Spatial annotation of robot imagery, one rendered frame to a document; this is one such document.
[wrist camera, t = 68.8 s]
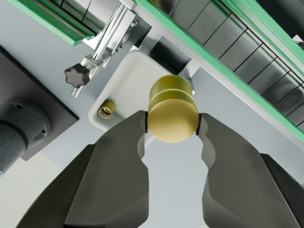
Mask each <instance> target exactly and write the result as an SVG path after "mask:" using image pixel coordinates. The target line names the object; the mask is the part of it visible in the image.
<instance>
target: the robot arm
mask: <svg viewBox="0 0 304 228"><path fill-rule="evenodd" d="M50 132H51V123H50V120H49V118H48V116H47V115H46V113H45V112H44V111H43V110H42V109H41V108H39V107H38V106H37V105H35V104H33V103H31V102H29V101H26V100H21V99H13V100H8V101H6V102H5V103H3V104H1V105H0V179H1V178H2V177H3V175H4V174H5V173H6V172H7V171H8V170H9V169H10V167H11V166H12V165H13V164H14V163H15V162H16V161H17V160H18V159H19V158H20V157H21V156H22V155H23V154H24V152H25V151H26V150H28V149H30V148H32V147H34V146H36V145H38V144H39V143H41V142H42V141H44V140H45V139H46V137H47V136H48V135H49V134H50ZM145 133H147V111H144V110H139V111H137V112H136V113H134V114H132V115H131V116H129V117H128V118H126V119H125V120H123V121H121V122H120V123H118V124H117V125H115V126H113V127H112V128H111V129H109V130H108V131H107V132H105V133H104V134H103V135H102V136H101V137H100V138H99V139H98V140H97V141H96V142H95V143H94V144H88V145H87V146H86V147H85V148H84V149H83V150H82V151H81V152H80V153H79V154H78V155H77V156H76V157H75V158H74V159H73V160H72V161H71V162H70V163H69V164H68V165H67V166H66V167H65V168H64V170H63V171H62V172H61V173H60V174H59V175H58V176H57V177H56V178H55V179H54V180H53V181H52V182H51V183H50V184H49V185H48V186H47V187H46V188H45V189H44V190H43V191H42V193H41V194H40V195H39V196H38V197H37V198H36V200H35V201H34V202H33V203H32V204H31V206H30V207H29V208H28V210H27V211H26V213H25V214H24V215H23V217H22V218H21V220H20V221H19V223H18V224H17V226H16V228H138V227H139V226H141V225H142V224H143V223H144V222H146V220H147V218H148V216H149V176H148V168H147V166H146V165H145V164H144V163H143V162H142V160H141V159H142V158H143V157H144V155H145ZM196 136H198V137H199V138H200V139H201V141H202V143H203V148H202V153H201V158H202V160H203V161H204V162H205V164H206V166H207V168H208V170H209V171H208V174H207V178H206V182H205V186H204V191H203V195H202V207H203V219H204V222H205V223H206V225H207V226H208V227H209V228H304V187H303V186H302V185H301V184H300V183H298V182H297V181H296V180H295V179H294V178H293V177H292V176H291V175H290V174H289V173H288V172H287V171H286V170H285V169H284V168H282V167H281V166H280V165H279V164H278V163H277V162H276V161H275V160H274V159H273V158H272V157H271V156H270V155H269V154H265V153H260V152H259V151H258V150H257V149H256V148H255V147H254V146H253V145H252V144H251V143H249V142H248V141H247V140H246V139H245V138H244V137H243V136H241V135H240V134H239V133H237V132H236V131H234V130H233V129H231V128H230V127H228V126H227V125H225V124H223V123H222V122H220V121H219V120H217V119H216V118H214V117H213V116H211V115H209V114H208V113H199V125H198V128H197V130H196Z"/></svg>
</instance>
